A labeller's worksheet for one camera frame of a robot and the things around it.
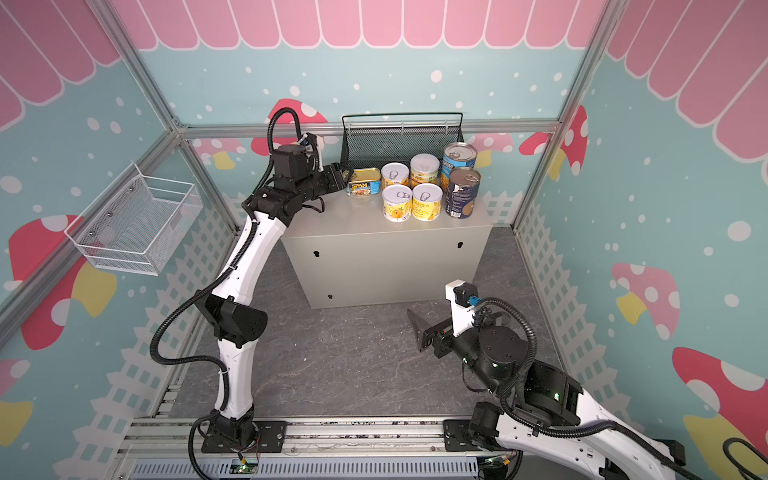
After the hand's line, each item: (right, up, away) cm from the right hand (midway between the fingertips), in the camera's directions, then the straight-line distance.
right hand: (427, 304), depth 59 cm
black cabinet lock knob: (+11, +13, +19) cm, 25 cm away
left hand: (-19, +31, +21) cm, 42 cm away
